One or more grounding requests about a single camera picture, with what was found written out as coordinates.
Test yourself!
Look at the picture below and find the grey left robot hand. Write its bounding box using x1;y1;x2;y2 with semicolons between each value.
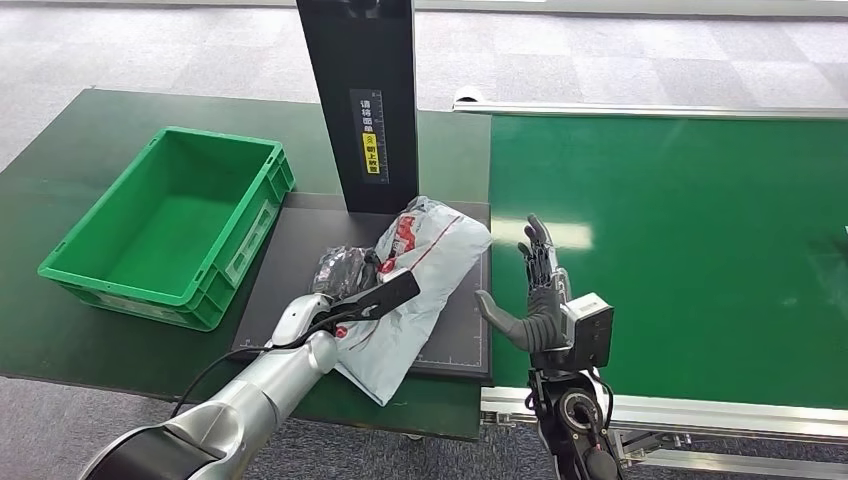
311;246;383;299

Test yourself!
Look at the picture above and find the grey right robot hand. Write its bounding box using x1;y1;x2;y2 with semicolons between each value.
474;213;572;353

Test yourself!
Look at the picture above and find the grey plastic mailer package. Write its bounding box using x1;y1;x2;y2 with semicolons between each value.
333;195;494;408

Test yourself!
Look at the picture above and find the green conveyor belt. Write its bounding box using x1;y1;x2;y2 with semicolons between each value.
488;115;848;411

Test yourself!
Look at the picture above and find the black yellow column label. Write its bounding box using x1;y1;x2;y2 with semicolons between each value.
349;88;391;186

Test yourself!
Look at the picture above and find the green plastic crate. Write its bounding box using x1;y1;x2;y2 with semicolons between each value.
37;126;297;334

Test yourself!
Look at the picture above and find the black scanner column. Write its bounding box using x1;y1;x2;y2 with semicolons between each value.
295;0;421;216

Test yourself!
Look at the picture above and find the dark green table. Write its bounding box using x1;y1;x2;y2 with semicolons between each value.
0;89;493;444

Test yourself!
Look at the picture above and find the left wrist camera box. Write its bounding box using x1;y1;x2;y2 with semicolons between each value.
329;267;423;327

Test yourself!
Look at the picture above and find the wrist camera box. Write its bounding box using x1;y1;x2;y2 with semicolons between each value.
560;292;615;370
329;267;423;327

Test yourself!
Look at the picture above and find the black scanner base plate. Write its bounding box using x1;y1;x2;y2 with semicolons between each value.
231;193;495;382

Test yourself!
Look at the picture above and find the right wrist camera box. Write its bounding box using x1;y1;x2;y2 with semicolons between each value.
560;292;615;370

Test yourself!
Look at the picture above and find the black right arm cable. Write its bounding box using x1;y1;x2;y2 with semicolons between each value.
588;368;616;433

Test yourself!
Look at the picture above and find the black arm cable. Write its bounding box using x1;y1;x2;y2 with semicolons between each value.
588;368;616;433
170;309;347;420

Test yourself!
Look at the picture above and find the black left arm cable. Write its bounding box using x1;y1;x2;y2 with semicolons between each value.
170;309;347;420

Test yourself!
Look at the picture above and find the aluminium conveyor side rail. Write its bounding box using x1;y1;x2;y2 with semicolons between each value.
453;100;848;121
480;386;848;443

